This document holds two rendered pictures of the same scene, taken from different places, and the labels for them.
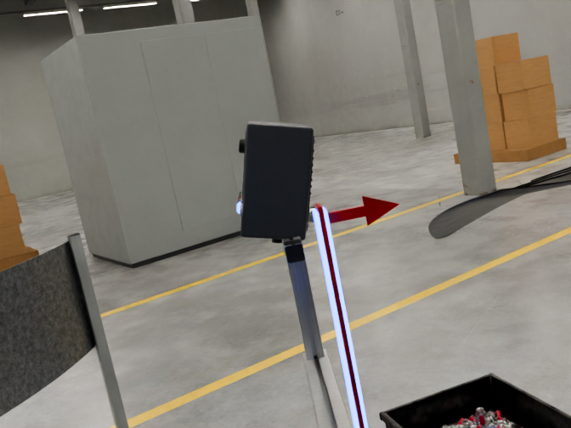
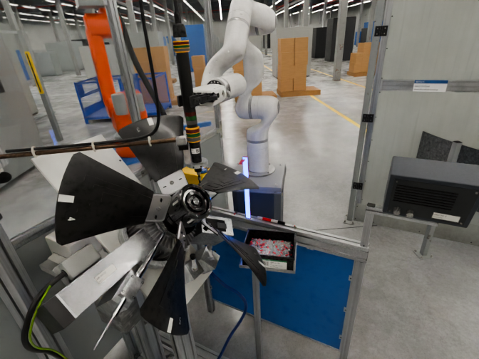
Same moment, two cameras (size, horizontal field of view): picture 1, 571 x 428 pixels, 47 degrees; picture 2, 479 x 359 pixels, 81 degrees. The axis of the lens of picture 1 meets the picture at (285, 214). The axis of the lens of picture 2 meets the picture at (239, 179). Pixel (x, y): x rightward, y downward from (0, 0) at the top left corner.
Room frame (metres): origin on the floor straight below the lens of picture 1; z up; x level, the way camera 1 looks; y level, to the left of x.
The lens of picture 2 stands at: (1.06, -1.04, 1.66)
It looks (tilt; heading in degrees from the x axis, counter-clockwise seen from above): 27 degrees down; 120
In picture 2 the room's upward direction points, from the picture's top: 4 degrees counter-clockwise
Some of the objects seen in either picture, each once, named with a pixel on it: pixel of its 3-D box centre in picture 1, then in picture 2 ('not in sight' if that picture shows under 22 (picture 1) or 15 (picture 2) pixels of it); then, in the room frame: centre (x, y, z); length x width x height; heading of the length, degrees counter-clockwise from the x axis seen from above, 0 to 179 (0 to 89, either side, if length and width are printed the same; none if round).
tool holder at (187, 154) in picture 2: not in sight; (192, 150); (0.51, -0.38, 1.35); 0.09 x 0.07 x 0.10; 36
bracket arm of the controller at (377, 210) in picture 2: (290, 239); (400, 214); (1.14, 0.00, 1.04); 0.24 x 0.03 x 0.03; 1
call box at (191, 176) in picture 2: not in sight; (197, 179); (0.21, -0.02, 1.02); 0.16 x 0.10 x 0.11; 1
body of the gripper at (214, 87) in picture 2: not in sight; (207, 94); (0.51, -0.27, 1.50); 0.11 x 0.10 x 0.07; 91
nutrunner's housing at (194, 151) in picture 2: not in sight; (189, 101); (0.52, -0.38, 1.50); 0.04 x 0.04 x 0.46
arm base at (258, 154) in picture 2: not in sight; (257, 155); (0.41, 0.30, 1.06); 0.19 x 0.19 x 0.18
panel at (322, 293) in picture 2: not in sight; (269, 283); (0.61, -0.01, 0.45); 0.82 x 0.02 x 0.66; 1
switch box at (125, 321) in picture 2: not in sight; (115, 301); (0.19, -0.61, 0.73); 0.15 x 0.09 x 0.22; 1
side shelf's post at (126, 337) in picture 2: not in sight; (119, 313); (-0.03, -0.50, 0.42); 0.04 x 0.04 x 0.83; 1
